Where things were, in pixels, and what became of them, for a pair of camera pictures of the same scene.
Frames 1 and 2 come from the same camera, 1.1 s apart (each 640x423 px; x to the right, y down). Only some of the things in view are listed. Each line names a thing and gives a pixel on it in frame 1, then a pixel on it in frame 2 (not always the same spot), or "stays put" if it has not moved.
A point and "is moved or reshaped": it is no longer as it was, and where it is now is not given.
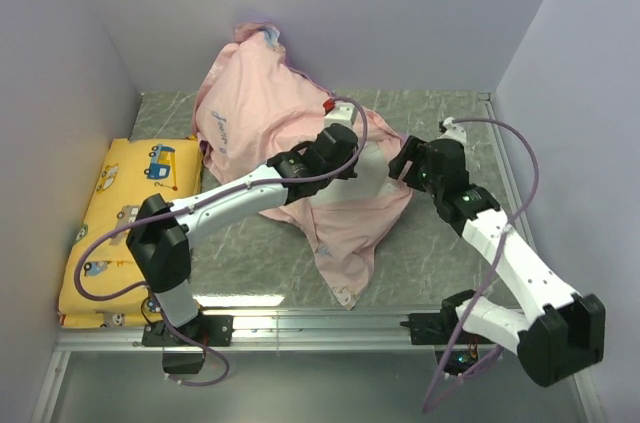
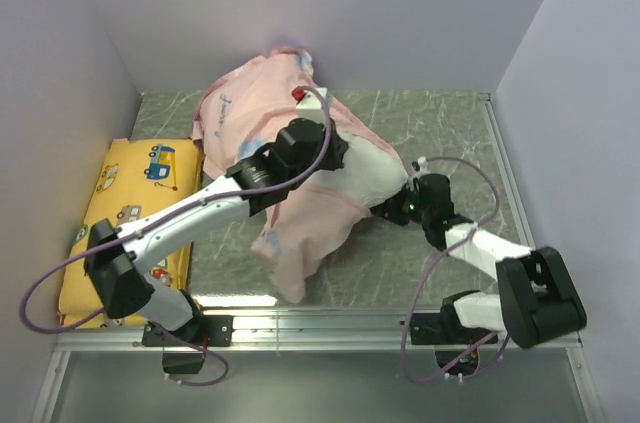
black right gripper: [414, 150] -> [391, 211]
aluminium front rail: [96, 331] stays put
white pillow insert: [370, 181] is moved or reshaped
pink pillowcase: [252, 105] is moved or reshaped
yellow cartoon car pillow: [128, 171] stays put
